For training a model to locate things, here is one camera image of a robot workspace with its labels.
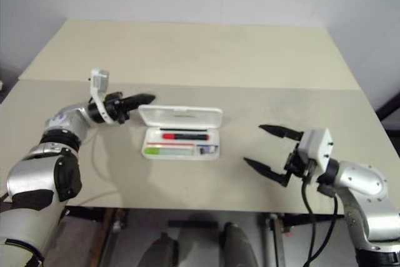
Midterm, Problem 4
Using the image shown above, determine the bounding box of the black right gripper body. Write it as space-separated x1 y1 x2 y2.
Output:
284 144 314 183

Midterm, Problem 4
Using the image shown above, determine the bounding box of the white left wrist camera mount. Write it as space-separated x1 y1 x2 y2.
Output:
88 67 115 124

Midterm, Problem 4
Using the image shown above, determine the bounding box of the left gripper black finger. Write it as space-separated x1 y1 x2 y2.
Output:
124 93 156 106
126 99 154 113

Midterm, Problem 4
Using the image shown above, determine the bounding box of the rusty metal table leg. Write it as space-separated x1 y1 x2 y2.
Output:
92 209 129 267

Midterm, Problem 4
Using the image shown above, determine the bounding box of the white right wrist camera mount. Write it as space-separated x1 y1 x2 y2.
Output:
296 128 334 169

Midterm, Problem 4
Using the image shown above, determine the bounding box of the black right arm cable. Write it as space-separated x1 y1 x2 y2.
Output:
299 174 317 267
307 184 340 267

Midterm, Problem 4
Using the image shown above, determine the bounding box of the black background object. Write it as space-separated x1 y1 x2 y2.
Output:
374 88 400 121

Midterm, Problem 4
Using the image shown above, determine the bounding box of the black table crossbar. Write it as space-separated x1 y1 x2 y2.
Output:
168 219 219 229

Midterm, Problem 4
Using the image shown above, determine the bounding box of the small dark rounded shape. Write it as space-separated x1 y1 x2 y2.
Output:
149 231 181 267

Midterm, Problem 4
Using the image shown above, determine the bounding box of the black marker with red cap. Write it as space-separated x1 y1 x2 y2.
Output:
162 133 209 141

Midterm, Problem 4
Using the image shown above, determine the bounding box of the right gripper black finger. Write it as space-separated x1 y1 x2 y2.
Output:
258 124 304 142
243 156 291 188

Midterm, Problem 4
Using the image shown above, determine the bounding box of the large dark rounded shape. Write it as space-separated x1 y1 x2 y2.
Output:
219 221 261 267

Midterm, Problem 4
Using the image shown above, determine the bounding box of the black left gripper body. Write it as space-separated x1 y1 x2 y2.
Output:
104 91 131 124

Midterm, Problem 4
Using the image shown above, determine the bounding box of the dark table frame rail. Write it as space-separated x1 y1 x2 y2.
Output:
64 206 109 221

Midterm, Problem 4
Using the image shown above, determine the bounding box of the pale green highlighter pen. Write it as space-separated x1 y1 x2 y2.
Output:
144 147 195 156

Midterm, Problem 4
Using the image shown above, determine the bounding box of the grey metal table leg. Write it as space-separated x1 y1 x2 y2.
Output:
264 213 294 267

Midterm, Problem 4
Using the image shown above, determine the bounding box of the white pen case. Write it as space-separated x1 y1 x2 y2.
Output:
137 104 223 160

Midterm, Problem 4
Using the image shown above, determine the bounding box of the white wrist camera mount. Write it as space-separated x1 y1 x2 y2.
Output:
296 128 334 169
88 67 115 124

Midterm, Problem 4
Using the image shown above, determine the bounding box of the thin pale cable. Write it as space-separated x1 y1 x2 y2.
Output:
64 135 121 208

